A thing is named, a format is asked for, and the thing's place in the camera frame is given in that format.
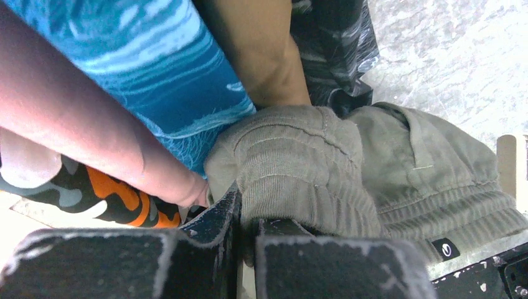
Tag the wooden clothes rack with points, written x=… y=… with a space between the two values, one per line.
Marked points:
x=506 y=161

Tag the pink hanging shorts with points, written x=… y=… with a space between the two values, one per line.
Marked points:
x=49 y=101

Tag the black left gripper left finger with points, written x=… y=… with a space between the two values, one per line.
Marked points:
x=197 y=260

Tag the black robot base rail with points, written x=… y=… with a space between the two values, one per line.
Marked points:
x=501 y=276

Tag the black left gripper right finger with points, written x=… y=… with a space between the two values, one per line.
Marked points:
x=291 y=262

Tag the dark leaf-print shorts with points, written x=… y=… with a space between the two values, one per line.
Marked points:
x=337 y=45

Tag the black orange patterned shorts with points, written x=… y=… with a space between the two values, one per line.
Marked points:
x=39 y=174

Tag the brown hanging shorts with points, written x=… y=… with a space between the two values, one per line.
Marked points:
x=255 y=36

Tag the olive green shorts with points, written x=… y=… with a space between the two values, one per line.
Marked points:
x=385 y=171

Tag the blue patterned shorts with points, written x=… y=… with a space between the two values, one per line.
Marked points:
x=157 y=58

